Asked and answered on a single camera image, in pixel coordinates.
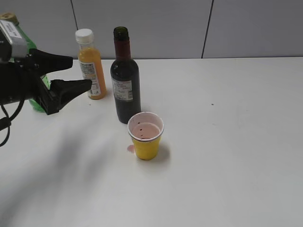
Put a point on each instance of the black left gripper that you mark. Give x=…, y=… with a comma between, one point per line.
x=18, y=84

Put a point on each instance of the yellow paper cup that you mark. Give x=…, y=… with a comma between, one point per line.
x=145, y=130

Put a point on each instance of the dark red wine bottle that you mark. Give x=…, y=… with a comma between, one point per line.
x=125, y=77

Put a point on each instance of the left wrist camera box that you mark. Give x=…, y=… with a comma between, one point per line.
x=12, y=43

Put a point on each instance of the green plastic soda bottle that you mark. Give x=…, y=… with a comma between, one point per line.
x=11, y=17

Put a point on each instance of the orange juice bottle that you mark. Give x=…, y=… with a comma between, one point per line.
x=90, y=63

